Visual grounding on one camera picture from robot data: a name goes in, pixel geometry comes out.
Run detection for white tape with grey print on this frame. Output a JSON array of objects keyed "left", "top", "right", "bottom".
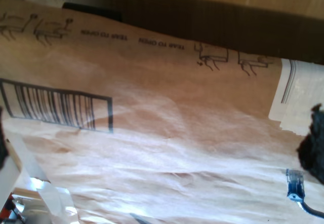
[{"left": 267, "top": 58, "right": 324, "bottom": 137}]

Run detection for blue network cable clear plug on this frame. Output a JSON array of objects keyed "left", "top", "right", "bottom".
[{"left": 285, "top": 168, "right": 324, "bottom": 218}]

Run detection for white paper strip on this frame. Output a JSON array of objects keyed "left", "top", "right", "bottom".
[{"left": 10, "top": 132, "right": 76, "bottom": 224}]

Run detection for brown paper mailer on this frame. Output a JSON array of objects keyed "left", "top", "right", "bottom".
[{"left": 0, "top": 0, "right": 324, "bottom": 224}]

